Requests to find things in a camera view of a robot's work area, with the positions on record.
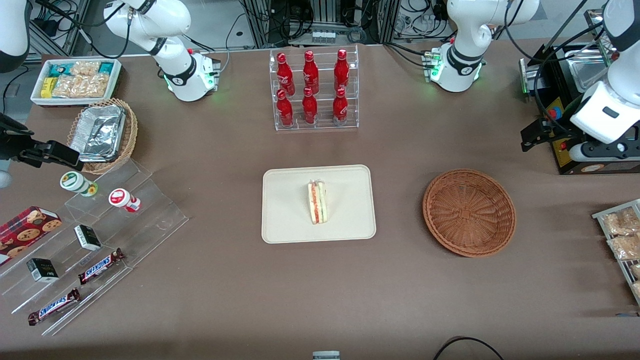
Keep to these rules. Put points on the small clear snack bag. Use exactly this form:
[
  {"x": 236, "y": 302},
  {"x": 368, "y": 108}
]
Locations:
[{"x": 85, "y": 68}]

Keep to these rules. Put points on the large clear snack bag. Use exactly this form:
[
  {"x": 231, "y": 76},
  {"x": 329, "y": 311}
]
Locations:
[{"x": 82, "y": 86}]

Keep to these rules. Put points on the clear acrylic bottle rack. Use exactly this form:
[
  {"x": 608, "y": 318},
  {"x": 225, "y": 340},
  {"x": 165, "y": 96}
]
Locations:
[{"x": 322, "y": 127}]

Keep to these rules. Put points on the red cookie box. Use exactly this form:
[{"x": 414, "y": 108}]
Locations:
[{"x": 27, "y": 230}]

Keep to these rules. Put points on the grey device at edge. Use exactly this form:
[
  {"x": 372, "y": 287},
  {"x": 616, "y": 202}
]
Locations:
[{"x": 326, "y": 355}]

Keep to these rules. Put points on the red lid yoghurt bottle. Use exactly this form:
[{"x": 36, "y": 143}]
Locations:
[{"x": 121, "y": 198}]

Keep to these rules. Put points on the triangle sandwich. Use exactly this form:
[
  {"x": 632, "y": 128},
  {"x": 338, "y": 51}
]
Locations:
[{"x": 317, "y": 204}]

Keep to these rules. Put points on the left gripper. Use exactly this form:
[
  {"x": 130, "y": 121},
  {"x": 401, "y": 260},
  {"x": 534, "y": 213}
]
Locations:
[{"x": 551, "y": 127}]

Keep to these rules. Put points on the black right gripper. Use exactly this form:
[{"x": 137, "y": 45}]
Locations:
[{"x": 11, "y": 148}]

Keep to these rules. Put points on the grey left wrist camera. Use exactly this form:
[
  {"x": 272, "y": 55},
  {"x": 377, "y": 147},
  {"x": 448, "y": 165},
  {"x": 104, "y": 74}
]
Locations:
[{"x": 600, "y": 151}]

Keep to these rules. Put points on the red cola bottle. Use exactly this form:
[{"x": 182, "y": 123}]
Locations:
[
  {"x": 285, "y": 110},
  {"x": 340, "y": 106},
  {"x": 341, "y": 70},
  {"x": 285, "y": 75},
  {"x": 310, "y": 72},
  {"x": 309, "y": 107}
]

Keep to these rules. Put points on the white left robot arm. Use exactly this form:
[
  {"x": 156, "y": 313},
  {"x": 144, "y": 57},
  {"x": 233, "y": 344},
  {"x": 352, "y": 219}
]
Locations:
[{"x": 467, "y": 35}]

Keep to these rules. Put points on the white power strip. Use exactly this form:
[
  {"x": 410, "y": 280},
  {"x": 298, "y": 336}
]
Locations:
[{"x": 323, "y": 36}]

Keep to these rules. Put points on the yellow snack packet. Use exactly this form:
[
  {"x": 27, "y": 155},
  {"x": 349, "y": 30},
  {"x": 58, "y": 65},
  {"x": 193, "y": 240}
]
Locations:
[{"x": 47, "y": 87}]

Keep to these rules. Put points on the teal snack packet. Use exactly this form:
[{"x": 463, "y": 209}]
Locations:
[
  {"x": 106, "y": 67},
  {"x": 58, "y": 70}
]

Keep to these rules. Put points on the black hot dog machine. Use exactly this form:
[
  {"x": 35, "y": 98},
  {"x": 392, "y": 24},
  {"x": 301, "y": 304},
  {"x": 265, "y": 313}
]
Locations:
[{"x": 587, "y": 75}]

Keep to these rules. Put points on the clear acrylic step stand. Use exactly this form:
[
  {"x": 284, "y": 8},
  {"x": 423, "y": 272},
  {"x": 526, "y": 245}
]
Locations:
[{"x": 150, "y": 220}]

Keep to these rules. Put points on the small black box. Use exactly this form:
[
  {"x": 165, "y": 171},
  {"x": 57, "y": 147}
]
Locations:
[
  {"x": 88, "y": 237},
  {"x": 42, "y": 270}
]

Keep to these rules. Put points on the cream plastic tray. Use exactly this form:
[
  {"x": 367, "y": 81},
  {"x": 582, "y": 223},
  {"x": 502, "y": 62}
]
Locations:
[{"x": 285, "y": 210}]

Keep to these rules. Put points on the clear bag of snacks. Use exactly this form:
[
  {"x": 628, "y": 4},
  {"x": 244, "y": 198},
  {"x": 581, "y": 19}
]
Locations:
[
  {"x": 636, "y": 271},
  {"x": 620, "y": 222},
  {"x": 625, "y": 247},
  {"x": 637, "y": 290}
]

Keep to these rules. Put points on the aluminium frame rack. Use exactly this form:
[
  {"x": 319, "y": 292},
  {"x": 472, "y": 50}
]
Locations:
[{"x": 320, "y": 10}]

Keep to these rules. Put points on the brown wicker basket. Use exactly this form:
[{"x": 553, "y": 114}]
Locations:
[{"x": 470, "y": 215}]

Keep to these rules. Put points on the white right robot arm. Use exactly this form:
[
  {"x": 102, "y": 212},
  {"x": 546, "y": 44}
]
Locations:
[{"x": 180, "y": 75}]

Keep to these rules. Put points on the light wicker basket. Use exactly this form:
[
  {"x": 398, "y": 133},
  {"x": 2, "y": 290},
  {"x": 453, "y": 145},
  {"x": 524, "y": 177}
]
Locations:
[{"x": 131, "y": 132}]

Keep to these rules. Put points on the green lid yoghurt bottle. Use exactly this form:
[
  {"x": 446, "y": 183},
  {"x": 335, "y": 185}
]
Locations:
[{"x": 75, "y": 182}]

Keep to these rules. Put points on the white snack bin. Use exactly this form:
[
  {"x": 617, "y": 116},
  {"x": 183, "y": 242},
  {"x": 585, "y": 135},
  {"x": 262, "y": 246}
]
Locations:
[{"x": 37, "y": 97}]

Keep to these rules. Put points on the tray of packaged snacks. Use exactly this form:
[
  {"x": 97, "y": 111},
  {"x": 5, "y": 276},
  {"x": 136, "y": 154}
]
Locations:
[{"x": 600, "y": 215}]

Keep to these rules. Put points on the Snickers chocolate bar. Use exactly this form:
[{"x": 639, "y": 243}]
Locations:
[
  {"x": 54, "y": 306},
  {"x": 101, "y": 266}
]

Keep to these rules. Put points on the aluminium foil tray stack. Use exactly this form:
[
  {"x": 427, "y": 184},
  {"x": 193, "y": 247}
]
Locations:
[{"x": 97, "y": 132}]

